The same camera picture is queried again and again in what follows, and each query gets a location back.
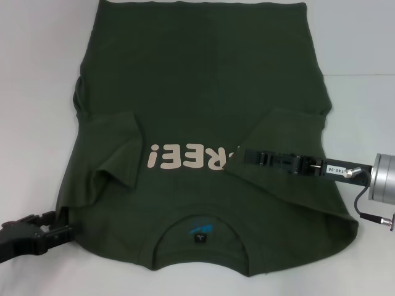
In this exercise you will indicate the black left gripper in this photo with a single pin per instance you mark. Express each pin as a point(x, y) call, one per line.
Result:
point(21, 237)

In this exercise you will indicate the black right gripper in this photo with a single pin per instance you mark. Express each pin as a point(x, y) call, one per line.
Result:
point(333, 169)

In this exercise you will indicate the dark green FREE t-shirt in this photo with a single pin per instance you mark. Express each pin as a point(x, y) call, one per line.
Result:
point(197, 92)

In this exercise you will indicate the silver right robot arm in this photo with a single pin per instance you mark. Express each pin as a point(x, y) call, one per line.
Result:
point(384, 179)

